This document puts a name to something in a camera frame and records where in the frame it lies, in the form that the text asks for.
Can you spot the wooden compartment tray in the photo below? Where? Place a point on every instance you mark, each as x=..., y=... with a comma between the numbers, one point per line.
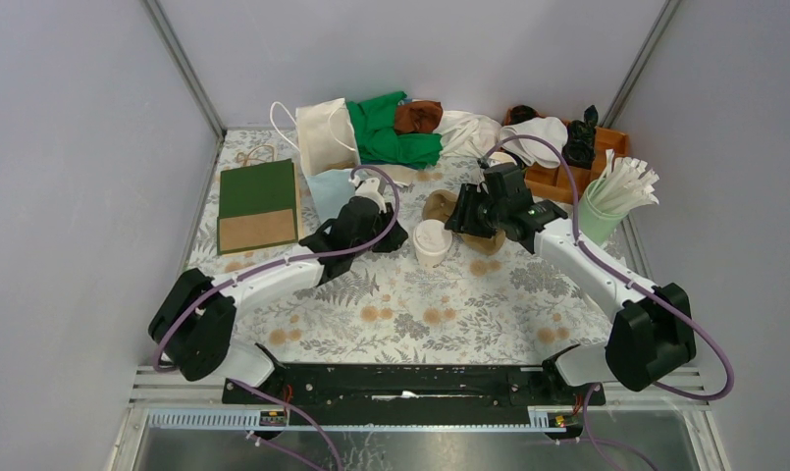
x=553, y=184

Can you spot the green straw holder cup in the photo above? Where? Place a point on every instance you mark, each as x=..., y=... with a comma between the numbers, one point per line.
x=594, y=224

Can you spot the green cloth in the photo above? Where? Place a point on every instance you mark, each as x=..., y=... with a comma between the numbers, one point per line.
x=377, y=142

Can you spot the light blue paper bag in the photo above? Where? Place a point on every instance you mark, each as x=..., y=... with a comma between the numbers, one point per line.
x=326, y=144

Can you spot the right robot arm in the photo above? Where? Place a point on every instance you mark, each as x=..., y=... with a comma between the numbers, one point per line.
x=649, y=337

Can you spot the stack of paper cups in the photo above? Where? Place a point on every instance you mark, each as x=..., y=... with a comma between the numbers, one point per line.
x=500, y=158

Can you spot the white paper coffee cup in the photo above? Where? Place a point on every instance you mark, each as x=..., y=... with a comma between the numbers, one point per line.
x=430, y=253

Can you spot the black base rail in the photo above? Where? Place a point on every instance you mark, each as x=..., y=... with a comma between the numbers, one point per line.
x=404, y=395

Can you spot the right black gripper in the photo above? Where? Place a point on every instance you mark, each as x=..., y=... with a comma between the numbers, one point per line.
x=461, y=217

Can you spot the white wrapped straws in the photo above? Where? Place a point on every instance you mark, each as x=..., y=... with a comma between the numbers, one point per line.
x=626, y=183

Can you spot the black plastic bags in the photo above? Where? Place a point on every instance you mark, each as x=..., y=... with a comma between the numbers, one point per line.
x=579, y=149

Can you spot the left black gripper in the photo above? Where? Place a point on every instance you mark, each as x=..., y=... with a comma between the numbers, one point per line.
x=394, y=240

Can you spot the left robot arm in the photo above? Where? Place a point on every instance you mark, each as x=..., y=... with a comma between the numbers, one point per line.
x=193, y=328

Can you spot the brown cloth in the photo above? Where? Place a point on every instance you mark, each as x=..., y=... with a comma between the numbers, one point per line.
x=421, y=116

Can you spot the white plastic cup lid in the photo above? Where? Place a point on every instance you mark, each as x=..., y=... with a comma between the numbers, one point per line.
x=431, y=236

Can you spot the white cloth on tray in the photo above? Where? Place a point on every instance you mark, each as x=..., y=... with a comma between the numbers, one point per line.
x=547, y=137

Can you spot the green paper bag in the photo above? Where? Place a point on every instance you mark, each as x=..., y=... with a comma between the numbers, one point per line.
x=258, y=207

